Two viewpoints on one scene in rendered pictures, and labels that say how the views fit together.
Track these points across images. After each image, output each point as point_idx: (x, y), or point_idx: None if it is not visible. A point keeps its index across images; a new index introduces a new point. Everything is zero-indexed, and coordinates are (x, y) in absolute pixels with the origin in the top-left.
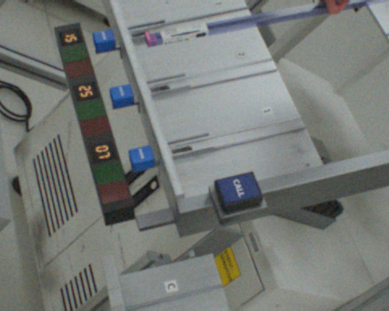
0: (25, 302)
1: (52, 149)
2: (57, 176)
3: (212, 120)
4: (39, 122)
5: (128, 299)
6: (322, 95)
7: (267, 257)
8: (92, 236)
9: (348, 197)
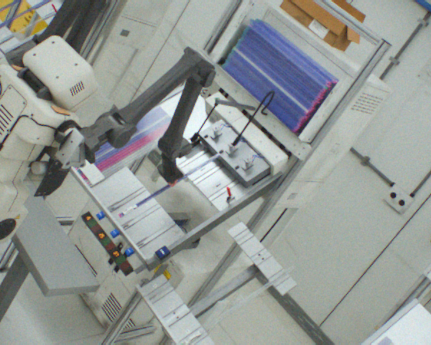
0: (86, 318)
1: None
2: None
3: (146, 231)
4: None
5: (145, 293)
6: (179, 187)
7: (178, 267)
8: (108, 281)
9: None
